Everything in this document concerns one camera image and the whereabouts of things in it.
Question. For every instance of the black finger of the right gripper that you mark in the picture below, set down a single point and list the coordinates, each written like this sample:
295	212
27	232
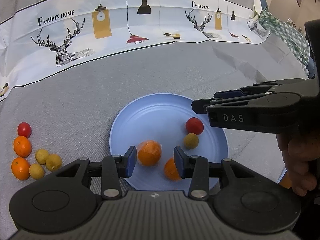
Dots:
256	88
200	106

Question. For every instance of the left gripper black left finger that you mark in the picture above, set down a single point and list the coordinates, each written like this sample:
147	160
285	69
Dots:
115	167

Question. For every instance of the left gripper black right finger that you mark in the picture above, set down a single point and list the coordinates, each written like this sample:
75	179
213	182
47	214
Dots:
197	169

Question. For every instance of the large red tomato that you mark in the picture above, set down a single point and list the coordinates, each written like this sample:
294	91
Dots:
194	125

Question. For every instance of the lone yellow-green longan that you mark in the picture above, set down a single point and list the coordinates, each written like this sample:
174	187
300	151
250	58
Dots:
191	141

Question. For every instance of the plastic orange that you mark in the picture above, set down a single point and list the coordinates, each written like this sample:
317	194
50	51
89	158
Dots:
149	153

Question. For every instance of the yellow longan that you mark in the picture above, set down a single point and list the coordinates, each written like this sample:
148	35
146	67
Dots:
36	171
53	162
41	156

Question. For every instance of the orange mandarin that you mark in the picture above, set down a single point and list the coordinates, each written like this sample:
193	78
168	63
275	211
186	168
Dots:
22	146
20	168

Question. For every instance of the small red tomato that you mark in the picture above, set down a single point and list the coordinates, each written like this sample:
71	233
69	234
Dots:
24	129

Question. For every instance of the person right hand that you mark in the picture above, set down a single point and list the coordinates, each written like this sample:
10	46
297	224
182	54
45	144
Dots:
297	152

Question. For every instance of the light blue round plate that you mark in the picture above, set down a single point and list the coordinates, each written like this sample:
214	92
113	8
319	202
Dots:
162	117

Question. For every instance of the green checked cloth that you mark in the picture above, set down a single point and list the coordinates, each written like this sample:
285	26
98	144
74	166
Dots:
294	40

